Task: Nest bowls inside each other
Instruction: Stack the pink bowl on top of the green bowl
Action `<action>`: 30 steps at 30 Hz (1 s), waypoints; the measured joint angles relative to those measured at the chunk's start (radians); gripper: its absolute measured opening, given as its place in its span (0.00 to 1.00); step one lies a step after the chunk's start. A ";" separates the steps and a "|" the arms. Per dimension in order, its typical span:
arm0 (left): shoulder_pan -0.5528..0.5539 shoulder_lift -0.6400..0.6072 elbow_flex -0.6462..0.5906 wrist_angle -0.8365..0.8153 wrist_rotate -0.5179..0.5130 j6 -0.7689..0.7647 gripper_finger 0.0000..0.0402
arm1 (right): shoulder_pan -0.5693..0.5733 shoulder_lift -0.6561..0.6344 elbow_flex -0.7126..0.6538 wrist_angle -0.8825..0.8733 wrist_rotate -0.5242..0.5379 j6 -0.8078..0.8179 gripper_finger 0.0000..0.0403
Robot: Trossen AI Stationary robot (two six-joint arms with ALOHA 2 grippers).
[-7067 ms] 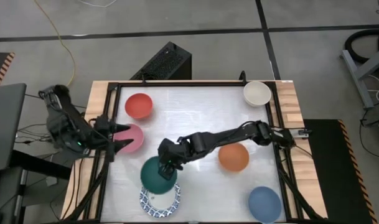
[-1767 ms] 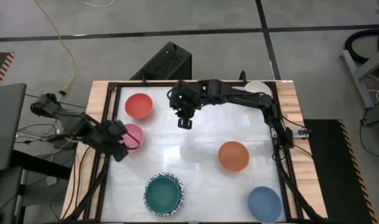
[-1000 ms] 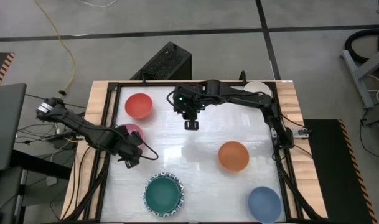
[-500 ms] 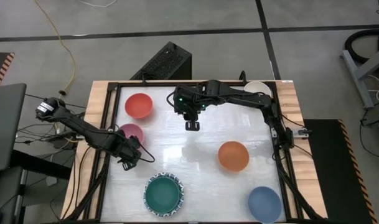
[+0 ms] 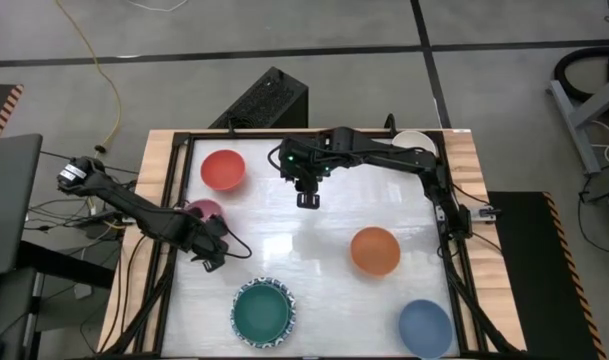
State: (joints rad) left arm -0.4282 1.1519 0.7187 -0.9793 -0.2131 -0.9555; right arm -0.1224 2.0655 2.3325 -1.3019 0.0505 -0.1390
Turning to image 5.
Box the blue bowl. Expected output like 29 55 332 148
397 298 454 359

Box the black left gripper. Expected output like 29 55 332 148
186 215 231 274

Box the pink bowl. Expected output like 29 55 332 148
183 198 229 224

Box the black aluminium table frame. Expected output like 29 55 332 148
128 129 523 360

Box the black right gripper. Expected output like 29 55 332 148
278 135 335 210

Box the yellow floor cable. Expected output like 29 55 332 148
53 0 123 154

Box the white floor cable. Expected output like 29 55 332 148
123 0 190 14

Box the orange bowl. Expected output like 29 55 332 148
350 226 402 277

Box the white bowl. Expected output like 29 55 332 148
391 129 438 156

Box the black perforated computer tower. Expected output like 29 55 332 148
208 66 310 130

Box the grey monitor panel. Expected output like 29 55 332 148
0 133 44 278

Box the green bowl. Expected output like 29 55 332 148
232 283 291 344

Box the black vacuum hose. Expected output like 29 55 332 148
553 46 609 104

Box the black floor cable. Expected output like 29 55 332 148
577 174 609 254

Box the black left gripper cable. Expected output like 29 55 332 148
222 225 253 261

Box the red bowl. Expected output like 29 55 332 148
200 149 247 192

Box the large black hazard-striped mat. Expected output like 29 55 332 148
486 190 608 360

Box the blue patterned white plate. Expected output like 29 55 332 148
229 277 297 349

